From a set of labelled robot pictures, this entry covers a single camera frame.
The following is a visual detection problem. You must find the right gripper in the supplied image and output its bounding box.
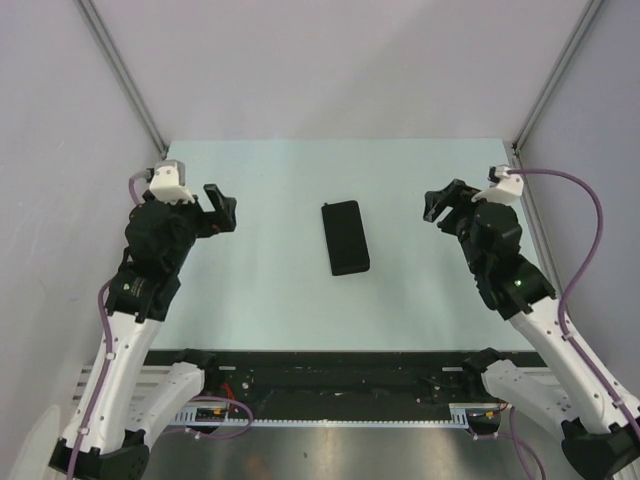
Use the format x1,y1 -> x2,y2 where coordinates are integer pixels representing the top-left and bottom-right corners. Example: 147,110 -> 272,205
423,179 -> 487,275

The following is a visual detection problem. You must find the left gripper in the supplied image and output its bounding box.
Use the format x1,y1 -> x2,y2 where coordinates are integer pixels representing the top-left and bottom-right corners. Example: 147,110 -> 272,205
161,183 -> 235,271

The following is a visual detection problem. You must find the black zip tool case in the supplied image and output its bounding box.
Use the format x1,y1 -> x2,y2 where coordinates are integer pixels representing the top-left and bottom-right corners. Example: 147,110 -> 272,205
321,200 -> 371,276

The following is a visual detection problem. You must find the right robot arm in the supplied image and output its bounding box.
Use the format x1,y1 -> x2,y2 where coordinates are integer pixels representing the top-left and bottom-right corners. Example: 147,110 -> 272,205
423,175 -> 639,479

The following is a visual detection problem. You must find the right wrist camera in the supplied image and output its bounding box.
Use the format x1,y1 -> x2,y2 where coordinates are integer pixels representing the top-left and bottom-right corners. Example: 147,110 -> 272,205
471,165 -> 524,205

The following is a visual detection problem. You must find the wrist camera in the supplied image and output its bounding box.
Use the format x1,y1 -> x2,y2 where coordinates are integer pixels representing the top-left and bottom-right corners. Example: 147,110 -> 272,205
471,165 -> 524,205
148,160 -> 195,205

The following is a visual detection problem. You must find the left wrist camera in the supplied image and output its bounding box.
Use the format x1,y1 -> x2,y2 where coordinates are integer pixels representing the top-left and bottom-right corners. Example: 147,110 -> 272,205
148,160 -> 195,205

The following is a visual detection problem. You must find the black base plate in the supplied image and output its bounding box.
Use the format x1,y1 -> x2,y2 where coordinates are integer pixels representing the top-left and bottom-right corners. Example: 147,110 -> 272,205
144,349 -> 551,424

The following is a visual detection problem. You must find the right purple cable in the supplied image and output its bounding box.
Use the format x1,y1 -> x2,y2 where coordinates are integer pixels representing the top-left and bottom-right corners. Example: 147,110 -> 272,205
499,167 -> 640,479

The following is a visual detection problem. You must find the white cable duct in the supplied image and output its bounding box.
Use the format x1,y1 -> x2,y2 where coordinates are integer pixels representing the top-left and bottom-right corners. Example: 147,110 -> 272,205
169,403 -> 501,430

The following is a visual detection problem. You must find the right aluminium frame post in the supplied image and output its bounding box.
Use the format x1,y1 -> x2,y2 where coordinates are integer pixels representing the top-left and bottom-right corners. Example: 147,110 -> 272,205
511,0 -> 606,154

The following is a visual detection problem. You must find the aluminium frame post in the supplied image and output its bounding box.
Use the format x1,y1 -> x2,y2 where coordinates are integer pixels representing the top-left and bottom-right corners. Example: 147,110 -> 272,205
73,0 -> 169,159
511,0 -> 606,154

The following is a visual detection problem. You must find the left aluminium frame post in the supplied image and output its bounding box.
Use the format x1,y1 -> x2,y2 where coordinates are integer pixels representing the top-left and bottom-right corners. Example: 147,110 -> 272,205
73,0 -> 169,159

